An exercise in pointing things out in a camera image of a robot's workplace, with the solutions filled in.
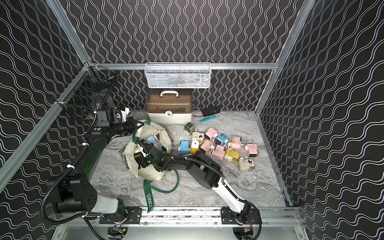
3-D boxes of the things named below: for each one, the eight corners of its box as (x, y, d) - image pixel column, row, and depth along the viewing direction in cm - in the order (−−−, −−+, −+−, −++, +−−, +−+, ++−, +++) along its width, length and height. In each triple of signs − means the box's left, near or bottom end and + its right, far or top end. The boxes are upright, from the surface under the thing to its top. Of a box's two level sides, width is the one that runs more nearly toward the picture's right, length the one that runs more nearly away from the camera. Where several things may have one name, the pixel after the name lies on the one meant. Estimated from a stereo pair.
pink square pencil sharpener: (247, 157, 97) (249, 153, 93) (244, 147, 101) (246, 143, 97) (257, 157, 97) (259, 153, 93) (254, 147, 101) (256, 143, 97)
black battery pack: (204, 116, 119) (204, 114, 117) (201, 111, 123) (201, 109, 121) (220, 112, 122) (220, 110, 120) (217, 107, 126) (217, 105, 124)
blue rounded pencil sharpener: (179, 156, 97) (179, 152, 93) (180, 144, 102) (180, 140, 98) (189, 156, 97) (189, 152, 93) (189, 145, 102) (189, 140, 98)
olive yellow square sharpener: (222, 157, 95) (223, 155, 93) (227, 148, 99) (227, 146, 97) (235, 164, 92) (236, 162, 90) (240, 155, 96) (241, 153, 94)
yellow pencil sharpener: (189, 155, 97) (189, 149, 92) (192, 145, 102) (192, 139, 96) (196, 156, 97) (197, 150, 91) (199, 146, 101) (199, 140, 96)
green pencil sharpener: (183, 134, 108) (183, 127, 102) (189, 128, 111) (188, 121, 105) (189, 138, 106) (189, 131, 100) (194, 132, 109) (195, 125, 103)
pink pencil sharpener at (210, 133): (203, 137, 106) (203, 133, 103) (210, 130, 111) (210, 126, 107) (210, 142, 104) (210, 138, 100) (216, 134, 108) (217, 130, 104)
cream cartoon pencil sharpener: (239, 171, 91) (241, 168, 88) (237, 161, 95) (239, 158, 92) (253, 171, 91) (255, 168, 88) (250, 161, 95) (252, 158, 92)
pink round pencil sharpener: (230, 150, 100) (232, 146, 96) (231, 138, 106) (233, 134, 102) (239, 151, 99) (241, 147, 95) (239, 139, 105) (241, 135, 101)
